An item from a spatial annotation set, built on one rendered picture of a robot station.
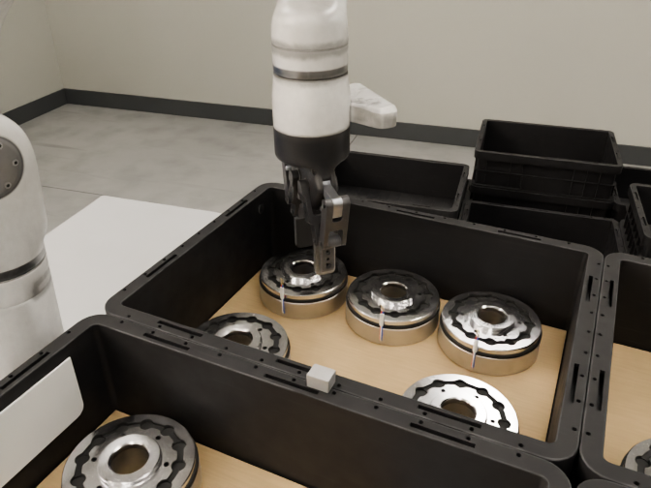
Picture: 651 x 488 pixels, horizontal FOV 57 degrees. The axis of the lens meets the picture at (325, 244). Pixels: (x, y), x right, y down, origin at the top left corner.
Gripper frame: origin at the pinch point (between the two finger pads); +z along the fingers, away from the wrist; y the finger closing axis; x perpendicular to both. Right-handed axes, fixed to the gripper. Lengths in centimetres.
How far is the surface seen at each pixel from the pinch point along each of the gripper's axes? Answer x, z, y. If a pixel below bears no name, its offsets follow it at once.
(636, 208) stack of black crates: 96, 33, -38
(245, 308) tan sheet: -7.7, 7.8, -2.4
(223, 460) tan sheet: -15.2, 7.6, 17.8
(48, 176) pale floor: -47, 92, -256
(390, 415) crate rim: -4.4, -2.3, 26.8
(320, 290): -0.1, 4.7, 1.8
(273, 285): -4.5, 4.7, -1.2
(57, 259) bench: -30, 21, -45
